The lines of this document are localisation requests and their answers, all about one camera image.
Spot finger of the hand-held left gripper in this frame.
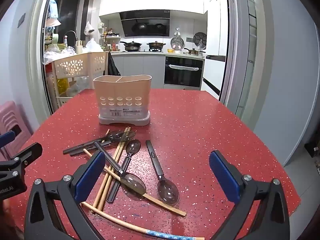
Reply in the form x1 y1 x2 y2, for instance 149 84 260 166
0 142 43 180
0 125 22 148

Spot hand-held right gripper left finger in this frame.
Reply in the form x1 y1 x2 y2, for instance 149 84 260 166
24 150 106 240

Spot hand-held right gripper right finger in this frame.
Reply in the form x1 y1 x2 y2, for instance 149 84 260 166
209 150 290 240

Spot blue patterned wooden chopstick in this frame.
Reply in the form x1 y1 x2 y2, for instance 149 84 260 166
80 201 205 240

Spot beige utensil holder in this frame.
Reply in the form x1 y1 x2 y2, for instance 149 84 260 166
93 74 152 126

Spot pink plastic stool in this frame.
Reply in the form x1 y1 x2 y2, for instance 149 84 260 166
0 101 32 160

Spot yellow oil bottle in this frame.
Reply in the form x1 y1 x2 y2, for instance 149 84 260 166
57 77 70 96

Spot white perforated storage cart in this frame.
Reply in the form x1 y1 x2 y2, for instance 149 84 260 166
52 51 108 107

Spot black built-in oven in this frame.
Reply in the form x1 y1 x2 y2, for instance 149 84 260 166
164 56 204 91

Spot black garment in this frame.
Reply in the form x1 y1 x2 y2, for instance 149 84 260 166
107 51 121 77

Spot kitchen faucet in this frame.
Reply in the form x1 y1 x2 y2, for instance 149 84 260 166
64 30 78 48

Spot small steel pot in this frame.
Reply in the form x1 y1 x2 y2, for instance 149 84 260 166
184 47 206 56

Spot hanging white plastic bag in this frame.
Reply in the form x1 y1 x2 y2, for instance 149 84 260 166
83 21 95 36

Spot dark wok with lid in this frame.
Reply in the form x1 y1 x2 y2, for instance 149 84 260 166
146 41 166 51
119 41 143 52

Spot round dark trivet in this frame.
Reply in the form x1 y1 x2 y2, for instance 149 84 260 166
193 32 207 47

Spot round steel steamer rack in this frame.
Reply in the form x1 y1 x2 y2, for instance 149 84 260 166
170 37 184 51

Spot white tall cabinet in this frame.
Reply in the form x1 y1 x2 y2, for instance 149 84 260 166
201 0 229 100

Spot black range hood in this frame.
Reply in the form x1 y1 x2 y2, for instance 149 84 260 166
119 10 171 37

